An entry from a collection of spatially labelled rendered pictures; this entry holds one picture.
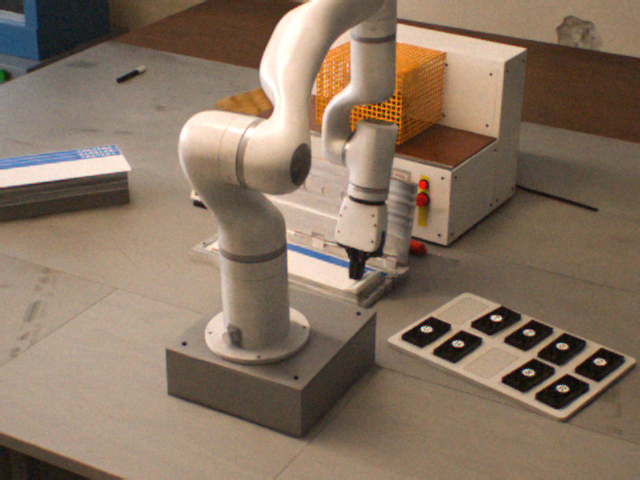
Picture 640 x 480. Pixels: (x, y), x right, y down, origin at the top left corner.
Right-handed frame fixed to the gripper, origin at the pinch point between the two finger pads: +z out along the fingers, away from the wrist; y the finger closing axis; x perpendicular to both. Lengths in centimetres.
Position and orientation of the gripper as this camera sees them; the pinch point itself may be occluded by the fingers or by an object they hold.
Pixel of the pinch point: (356, 269)
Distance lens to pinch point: 263.8
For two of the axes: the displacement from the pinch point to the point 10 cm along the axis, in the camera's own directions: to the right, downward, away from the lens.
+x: 5.4, -1.6, 8.3
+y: 8.3, 2.5, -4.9
